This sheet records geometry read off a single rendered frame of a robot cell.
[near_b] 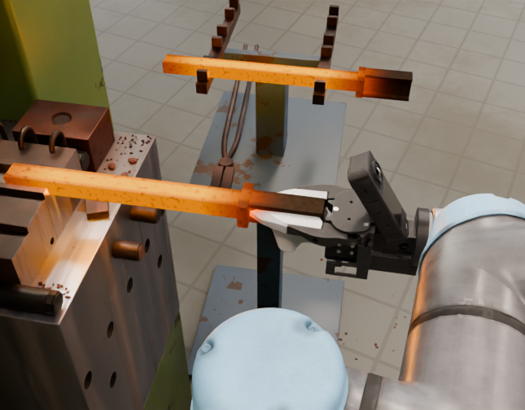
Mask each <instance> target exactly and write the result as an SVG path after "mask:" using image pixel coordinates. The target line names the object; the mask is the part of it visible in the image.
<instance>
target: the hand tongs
mask: <svg viewBox="0 0 525 410"><path fill-rule="evenodd" d="M239 82H240V81H238V80H235V83H234V89H233V93H232V97H231V100H230V107H229V110H228V115H227V118H226V122H225V128H224V133H223V137H222V143H221V150H222V158H221V159H219V161H218V166H215V168H214V171H213V174H212V181H211V185H210V186H212V187H219V188H220V187H221V188H226V189H231V186H232V182H233V178H234V167H233V166H234V161H233V160H232V159H231V158H232V157H233V155H234V152H235V151H236V149H237V147H238V144H239V141H240V138H241V133H242V130H243V122H244V118H245V114H246V110H247V102H248V98H249V94H250V90H251V86H252V81H248V82H247V86H246V90H245V94H244V98H243V105H242V109H241V113H240V117H239V121H238V128H237V132H236V136H235V139H234V144H233V145H232V147H231V149H230V152H229V154H227V139H228V134H229V130H230V123H231V119H232V115H233V111H234V104H235V101H236V97H237V93H238V87H239ZM224 170H225V173H224V177H223V181H222V185H221V180H222V176H223V172H224Z"/></svg>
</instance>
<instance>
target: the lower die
mask: <svg viewBox="0 0 525 410"><path fill-rule="evenodd" d="M13 163H19V164H32V165H38V166H46V167H52V168H65V169H72V170H79V171H81V165H80V161H79V158H78V154H77V149H73V148H67V147H60V146H55V153H54V154H51V153H50V152H49V146H48V145H41V144H34V143H27V142H24V149H23V150H20V149H19V147H18V142H15V141H8V140H2V139H0V164H10V165H12V164H13ZM80 201H81V198H71V197H65V196H58V195H52V194H49V193H48V190H47V188H42V187H36V186H30V185H18V184H11V183H6V182H0V281H4V282H9V283H14V284H20V285H25V286H31V285H32V284H33V281H34V279H35V278H36V276H37V275H38V273H39V271H40V269H41V268H42V265H43V264H44V263H45V261H46V259H47V257H48V255H49V254H50V252H51V250H52V249H53V247H54V245H55V244H56V242H57V240H58V238H59V236H60V234H61V233H62V232H63V229H64V228H65V226H66V224H67V223H68V221H69V219H70V218H71V216H72V214H73V212H74V211H75V209H76V208H77V205H78V203H79V202H80ZM51 238H54V243H53V245H51V244H50V240H51Z"/></svg>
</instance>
